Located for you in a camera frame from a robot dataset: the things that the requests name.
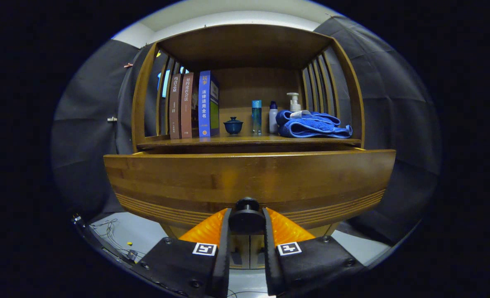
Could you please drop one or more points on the wooden cabinet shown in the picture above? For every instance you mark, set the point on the wooden cabinet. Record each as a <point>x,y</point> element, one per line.
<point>249,45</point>

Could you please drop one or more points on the blue folded towel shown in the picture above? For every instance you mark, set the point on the blue folded towel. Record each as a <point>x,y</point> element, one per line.
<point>311,126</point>

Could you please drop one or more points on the teal glass bottle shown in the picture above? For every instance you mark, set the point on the teal glass bottle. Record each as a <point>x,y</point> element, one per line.
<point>256,118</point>

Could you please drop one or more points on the white pump bottle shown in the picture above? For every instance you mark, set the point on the white pump bottle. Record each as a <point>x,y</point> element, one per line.
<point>294,105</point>

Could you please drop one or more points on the wooden drawer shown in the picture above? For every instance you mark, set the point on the wooden drawer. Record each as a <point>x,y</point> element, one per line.
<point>249,174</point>

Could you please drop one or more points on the blue lidded teacup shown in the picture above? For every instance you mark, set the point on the blue lidded teacup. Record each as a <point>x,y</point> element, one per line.
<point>233,126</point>

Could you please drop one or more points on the wooden countertop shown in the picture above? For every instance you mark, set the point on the wooden countertop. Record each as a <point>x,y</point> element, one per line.
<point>236,140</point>

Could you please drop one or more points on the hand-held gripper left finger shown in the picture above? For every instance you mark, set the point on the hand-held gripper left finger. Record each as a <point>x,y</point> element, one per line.
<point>222,265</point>

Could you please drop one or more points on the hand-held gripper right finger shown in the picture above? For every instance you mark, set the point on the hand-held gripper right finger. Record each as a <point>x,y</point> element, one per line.
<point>272,265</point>

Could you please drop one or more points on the black drawer knob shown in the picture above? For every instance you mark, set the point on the black drawer knob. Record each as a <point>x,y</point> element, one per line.
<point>247,219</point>

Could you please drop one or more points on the white bottle with blue cap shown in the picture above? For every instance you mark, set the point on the white bottle with blue cap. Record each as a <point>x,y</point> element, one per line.
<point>273,120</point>

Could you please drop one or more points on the wooden cabinet door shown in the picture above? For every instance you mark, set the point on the wooden cabinet door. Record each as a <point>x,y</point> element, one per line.
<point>257,244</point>
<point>238,244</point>

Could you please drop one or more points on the blue book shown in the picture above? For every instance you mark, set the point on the blue book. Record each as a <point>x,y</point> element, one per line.
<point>204,107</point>

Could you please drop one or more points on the thin brown book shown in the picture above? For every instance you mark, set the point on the thin brown book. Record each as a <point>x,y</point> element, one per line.
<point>174,107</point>

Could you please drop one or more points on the thick brown book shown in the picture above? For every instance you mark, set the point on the thick brown book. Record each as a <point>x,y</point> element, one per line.
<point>187,107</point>

